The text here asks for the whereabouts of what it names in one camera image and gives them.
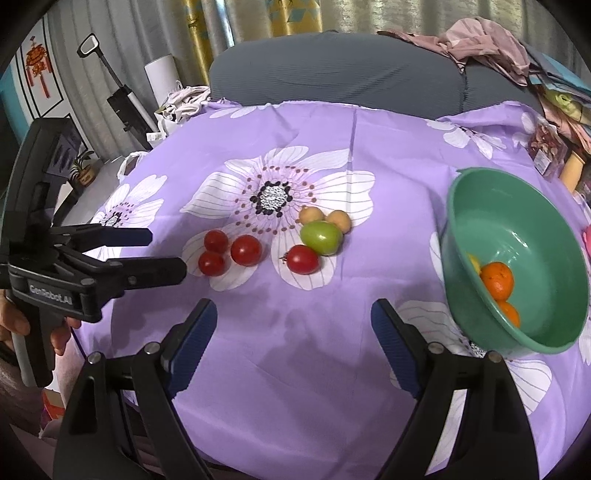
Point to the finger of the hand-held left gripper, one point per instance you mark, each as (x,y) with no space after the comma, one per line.
(131,237)
(157,270)

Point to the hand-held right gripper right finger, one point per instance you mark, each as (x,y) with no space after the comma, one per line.
(392,341)

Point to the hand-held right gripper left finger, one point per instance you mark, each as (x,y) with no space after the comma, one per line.
(196,341)

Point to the red cherry tomato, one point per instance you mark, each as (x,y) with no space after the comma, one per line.
(246,250)
(216,241)
(212,264)

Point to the yellowish green tomato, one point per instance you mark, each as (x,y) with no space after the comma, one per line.
(473,266)

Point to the small orange mandarin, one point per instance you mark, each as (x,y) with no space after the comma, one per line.
(509,314)

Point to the large orange mandarin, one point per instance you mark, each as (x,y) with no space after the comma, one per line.
(496,279)

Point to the red tomato with green stem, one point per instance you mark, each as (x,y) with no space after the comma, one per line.
(302,259)

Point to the brown longan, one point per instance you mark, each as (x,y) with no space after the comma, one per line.
(340,220)
(310,215)

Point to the green plastic bowl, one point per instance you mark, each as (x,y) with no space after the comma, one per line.
(531,230)

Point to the person's left forearm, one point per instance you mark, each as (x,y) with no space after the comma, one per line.
(18,392)

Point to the person's left hand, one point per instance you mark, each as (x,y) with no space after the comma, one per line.
(62,339)

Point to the potted plant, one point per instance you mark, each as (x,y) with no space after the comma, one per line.
(83,168)

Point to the white plastic bag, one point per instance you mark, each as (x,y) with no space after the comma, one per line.
(131,159)

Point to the purple floral tablecloth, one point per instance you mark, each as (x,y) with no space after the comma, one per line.
(277,346)

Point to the black stick vacuum cleaner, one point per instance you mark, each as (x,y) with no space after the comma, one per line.
(124,108)

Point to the white patterned cloth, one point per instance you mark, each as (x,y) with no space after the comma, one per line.
(184,104)

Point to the white paper roll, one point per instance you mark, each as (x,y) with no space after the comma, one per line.
(161,78)

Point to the grey curtain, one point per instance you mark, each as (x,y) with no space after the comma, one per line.
(124,32)

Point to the yellow deer print curtain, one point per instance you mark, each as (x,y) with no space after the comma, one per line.
(203,27)

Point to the yellow cup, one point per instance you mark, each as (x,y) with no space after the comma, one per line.
(572,173)

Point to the grey sofa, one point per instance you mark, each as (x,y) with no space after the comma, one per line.
(323,69)

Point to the stack of folded colourful clothes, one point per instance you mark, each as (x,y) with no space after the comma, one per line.
(563,101)

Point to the pink crumpled garment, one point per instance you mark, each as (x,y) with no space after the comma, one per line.
(480,41)

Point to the beige textured curtain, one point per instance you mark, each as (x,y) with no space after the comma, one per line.
(369,16)

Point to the wall poster with red knot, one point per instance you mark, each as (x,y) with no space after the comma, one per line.
(39,69)

